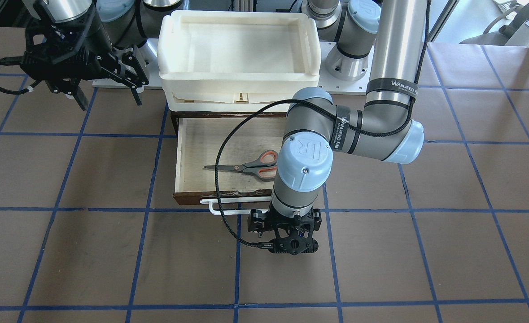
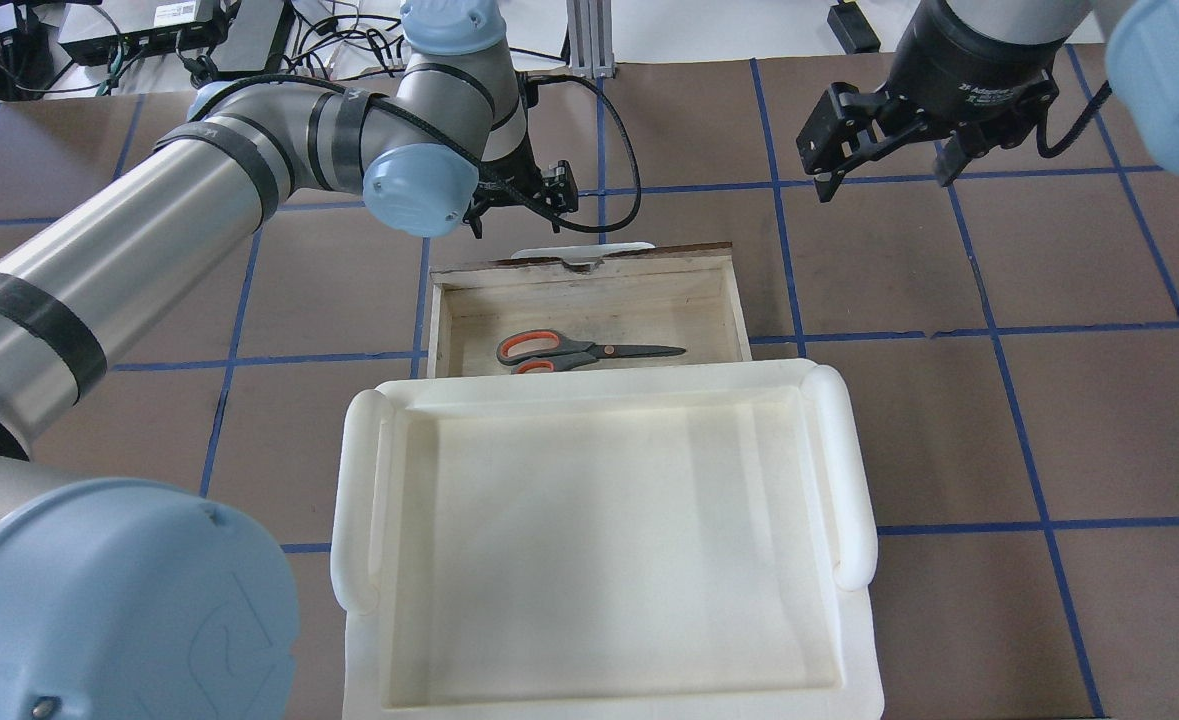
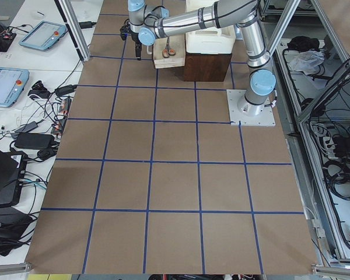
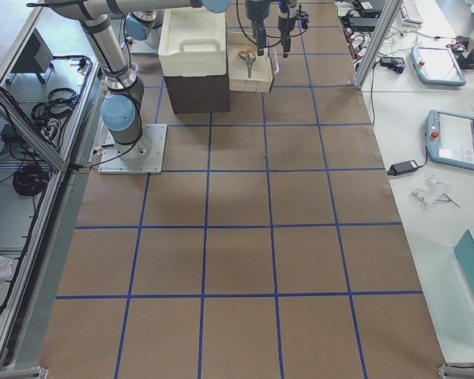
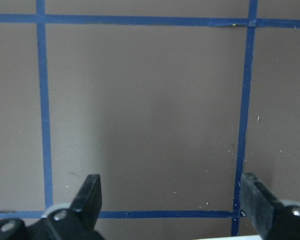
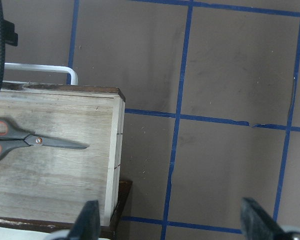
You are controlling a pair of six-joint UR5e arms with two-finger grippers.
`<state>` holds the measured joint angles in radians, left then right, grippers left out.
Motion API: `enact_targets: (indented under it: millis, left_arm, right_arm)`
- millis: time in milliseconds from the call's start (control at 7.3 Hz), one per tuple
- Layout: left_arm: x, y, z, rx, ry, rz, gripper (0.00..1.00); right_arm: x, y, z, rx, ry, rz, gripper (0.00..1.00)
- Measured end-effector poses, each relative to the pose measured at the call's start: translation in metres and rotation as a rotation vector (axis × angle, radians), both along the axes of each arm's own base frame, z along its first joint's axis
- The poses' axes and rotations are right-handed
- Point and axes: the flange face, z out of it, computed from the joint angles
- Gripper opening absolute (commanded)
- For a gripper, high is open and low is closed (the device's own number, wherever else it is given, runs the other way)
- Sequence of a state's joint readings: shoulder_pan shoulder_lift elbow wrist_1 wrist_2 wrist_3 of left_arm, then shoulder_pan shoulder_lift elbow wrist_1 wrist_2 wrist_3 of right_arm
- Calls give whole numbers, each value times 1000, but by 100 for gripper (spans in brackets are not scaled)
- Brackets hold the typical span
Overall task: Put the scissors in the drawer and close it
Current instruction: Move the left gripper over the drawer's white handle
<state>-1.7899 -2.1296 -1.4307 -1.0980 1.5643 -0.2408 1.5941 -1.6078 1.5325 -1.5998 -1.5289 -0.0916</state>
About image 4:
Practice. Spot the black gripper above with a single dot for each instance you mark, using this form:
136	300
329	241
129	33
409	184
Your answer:
286	25
255	11

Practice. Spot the orange grey scissors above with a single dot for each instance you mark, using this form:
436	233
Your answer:
249	57

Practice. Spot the wooden drawer with white handle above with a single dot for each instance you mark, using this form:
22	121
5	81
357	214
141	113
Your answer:
264	69

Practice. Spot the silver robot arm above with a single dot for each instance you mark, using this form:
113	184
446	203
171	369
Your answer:
93	17
302	17

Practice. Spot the white plastic tray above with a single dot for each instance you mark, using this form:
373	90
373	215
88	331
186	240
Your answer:
193	43

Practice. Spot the dark brown wooden cabinet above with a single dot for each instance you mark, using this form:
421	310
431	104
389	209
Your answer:
191	95

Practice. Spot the upper teach pendant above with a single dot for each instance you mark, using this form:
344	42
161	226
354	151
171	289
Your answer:
437	66

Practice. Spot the teach pendant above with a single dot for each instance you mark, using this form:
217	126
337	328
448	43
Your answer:
450	139
437	66

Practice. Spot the black power brick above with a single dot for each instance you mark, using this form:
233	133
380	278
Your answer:
404	167

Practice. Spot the lower teach pendant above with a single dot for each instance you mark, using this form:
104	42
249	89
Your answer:
450	139

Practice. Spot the black monitor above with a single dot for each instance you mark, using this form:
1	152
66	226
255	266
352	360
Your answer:
36	58

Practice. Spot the aluminium frame post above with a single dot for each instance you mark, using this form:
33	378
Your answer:
381	30

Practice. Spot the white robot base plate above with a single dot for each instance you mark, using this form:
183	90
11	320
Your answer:
145	157

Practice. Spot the clear acrylic bracket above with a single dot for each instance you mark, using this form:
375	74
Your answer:
434	191

